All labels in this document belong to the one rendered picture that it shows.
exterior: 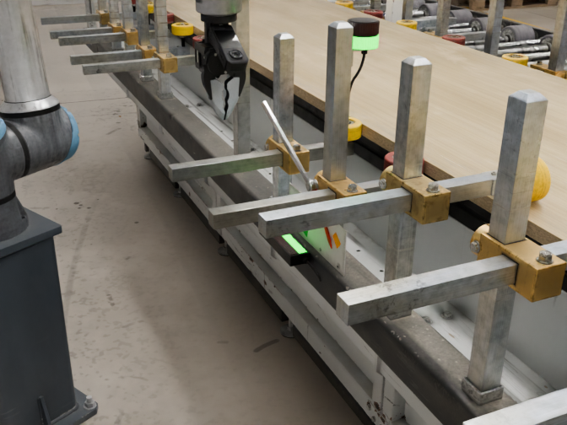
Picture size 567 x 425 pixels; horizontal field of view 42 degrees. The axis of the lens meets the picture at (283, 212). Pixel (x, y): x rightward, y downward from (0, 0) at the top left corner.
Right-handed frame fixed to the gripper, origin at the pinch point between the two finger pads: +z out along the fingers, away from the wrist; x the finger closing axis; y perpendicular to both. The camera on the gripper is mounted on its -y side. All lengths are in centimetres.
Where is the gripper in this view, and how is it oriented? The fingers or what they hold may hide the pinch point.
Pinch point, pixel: (224, 115)
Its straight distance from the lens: 151.1
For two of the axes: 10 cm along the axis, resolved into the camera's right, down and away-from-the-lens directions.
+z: -0.1, 9.1, 4.2
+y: -4.3, -3.8, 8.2
